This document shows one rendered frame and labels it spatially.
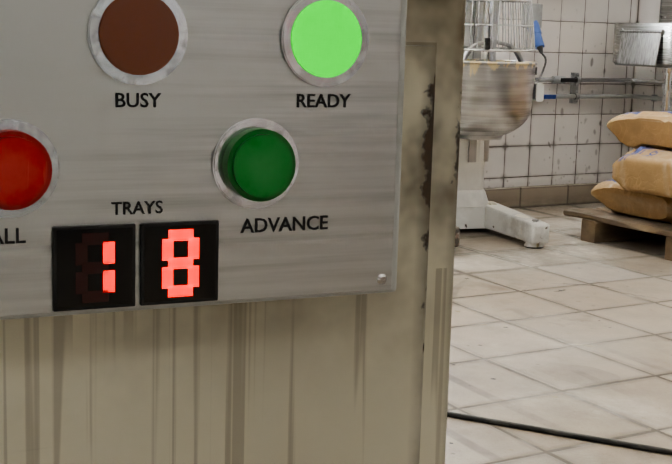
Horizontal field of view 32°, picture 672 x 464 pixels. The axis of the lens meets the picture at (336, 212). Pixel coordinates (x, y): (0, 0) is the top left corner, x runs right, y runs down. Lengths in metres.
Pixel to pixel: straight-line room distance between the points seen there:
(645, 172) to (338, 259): 4.12
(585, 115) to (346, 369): 5.43
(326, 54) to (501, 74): 3.95
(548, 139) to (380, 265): 5.31
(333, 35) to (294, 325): 0.14
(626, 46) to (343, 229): 5.18
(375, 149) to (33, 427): 0.19
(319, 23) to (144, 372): 0.17
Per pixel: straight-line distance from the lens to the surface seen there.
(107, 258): 0.47
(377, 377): 0.57
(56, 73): 0.46
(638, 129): 4.82
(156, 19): 0.47
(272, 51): 0.49
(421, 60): 0.55
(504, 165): 5.66
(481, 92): 4.43
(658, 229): 4.62
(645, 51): 5.58
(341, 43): 0.50
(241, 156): 0.48
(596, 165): 6.05
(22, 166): 0.45
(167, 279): 0.48
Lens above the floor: 0.81
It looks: 9 degrees down
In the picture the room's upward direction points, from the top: 2 degrees clockwise
